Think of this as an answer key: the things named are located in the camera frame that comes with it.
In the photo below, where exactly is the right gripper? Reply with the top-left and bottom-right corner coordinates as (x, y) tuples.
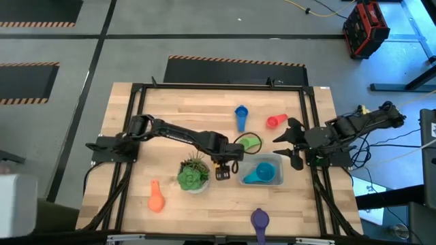
(272, 117), (333, 172)

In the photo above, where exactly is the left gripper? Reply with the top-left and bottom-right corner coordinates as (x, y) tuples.
(211, 142), (245, 181)

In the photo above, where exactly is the red measuring cup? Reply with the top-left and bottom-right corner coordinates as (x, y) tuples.
(266, 113), (289, 130)

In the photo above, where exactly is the teal measuring cup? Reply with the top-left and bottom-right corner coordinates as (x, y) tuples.
(243, 161), (277, 184)

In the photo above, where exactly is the green measuring cup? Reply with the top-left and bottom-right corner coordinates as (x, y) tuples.
(237, 136), (264, 152)

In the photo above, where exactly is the purple measuring cup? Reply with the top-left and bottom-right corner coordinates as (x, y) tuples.
(250, 208), (270, 245)

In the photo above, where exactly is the blue measuring cup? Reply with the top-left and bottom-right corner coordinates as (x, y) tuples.
(234, 105), (249, 133)

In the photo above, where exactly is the orange measuring cup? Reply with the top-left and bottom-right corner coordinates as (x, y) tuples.
(147, 179), (166, 214)

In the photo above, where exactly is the pale grey plastic basket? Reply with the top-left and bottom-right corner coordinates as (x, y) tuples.
(237, 153), (285, 186)

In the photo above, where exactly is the artificial succulent in patterned pot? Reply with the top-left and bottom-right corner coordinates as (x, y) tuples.
(176, 151), (211, 195)

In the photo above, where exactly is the black hazard-striped floor mat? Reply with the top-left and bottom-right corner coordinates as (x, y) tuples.
(163, 54), (309, 86)
(0, 61), (61, 105)
(0, 0), (84, 28)

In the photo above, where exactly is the black desk beam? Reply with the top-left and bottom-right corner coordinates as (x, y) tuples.
(356, 184), (425, 211)

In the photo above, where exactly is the red and black toolbox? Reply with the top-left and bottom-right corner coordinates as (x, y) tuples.
(342, 0), (392, 61)

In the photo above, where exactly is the black cabinet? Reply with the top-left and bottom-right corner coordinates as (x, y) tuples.
(419, 108), (436, 208)

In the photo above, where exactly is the steel cup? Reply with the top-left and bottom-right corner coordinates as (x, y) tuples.
(390, 223), (409, 240)

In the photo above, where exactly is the black box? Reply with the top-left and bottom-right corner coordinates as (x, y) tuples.
(407, 201), (436, 245)

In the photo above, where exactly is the dark olive seat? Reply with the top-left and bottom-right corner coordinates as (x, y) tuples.
(33, 198), (81, 235)

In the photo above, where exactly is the black floor stand foot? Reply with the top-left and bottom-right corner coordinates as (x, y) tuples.
(0, 149), (27, 165)

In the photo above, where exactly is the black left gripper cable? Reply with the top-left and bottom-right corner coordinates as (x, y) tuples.
(232, 131), (263, 174)

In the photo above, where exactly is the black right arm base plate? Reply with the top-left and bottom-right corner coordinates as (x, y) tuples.
(306, 149), (354, 168)

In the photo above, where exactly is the black aluminium table frame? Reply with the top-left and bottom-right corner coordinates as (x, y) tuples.
(76, 76), (364, 239)

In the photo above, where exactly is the silver bracket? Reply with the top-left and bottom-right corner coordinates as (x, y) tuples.
(295, 237), (337, 245)
(106, 233), (146, 243)

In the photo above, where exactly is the white cable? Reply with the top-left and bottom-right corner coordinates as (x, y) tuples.
(374, 137), (436, 164)

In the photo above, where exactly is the black desk leg frame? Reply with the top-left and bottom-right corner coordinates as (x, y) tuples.
(370, 0), (436, 93)

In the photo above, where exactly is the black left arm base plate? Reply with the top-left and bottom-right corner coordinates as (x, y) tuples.
(91, 135), (139, 163)

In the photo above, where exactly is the yellow hanging cord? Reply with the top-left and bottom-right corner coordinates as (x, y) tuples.
(357, 90), (436, 115)

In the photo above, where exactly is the yellow floor cable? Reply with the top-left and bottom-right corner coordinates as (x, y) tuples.
(284, 0), (357, 18)

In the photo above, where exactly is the thin black floor cable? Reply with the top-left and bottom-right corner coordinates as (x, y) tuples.
(313, 0), (345, 20)

